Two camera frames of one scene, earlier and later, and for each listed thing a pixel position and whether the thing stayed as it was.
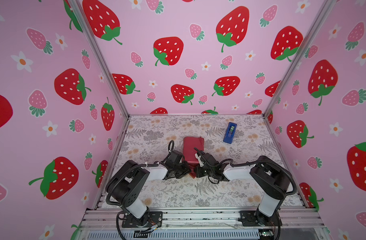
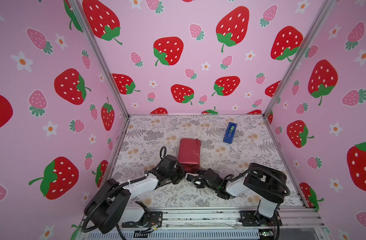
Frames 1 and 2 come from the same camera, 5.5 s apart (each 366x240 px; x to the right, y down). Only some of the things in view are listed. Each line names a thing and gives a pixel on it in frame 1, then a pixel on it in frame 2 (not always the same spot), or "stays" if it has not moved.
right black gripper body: x=201 y=171 to x=203 y=183
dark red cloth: x=189 y=144 stays
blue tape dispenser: x=230 y=132 stays
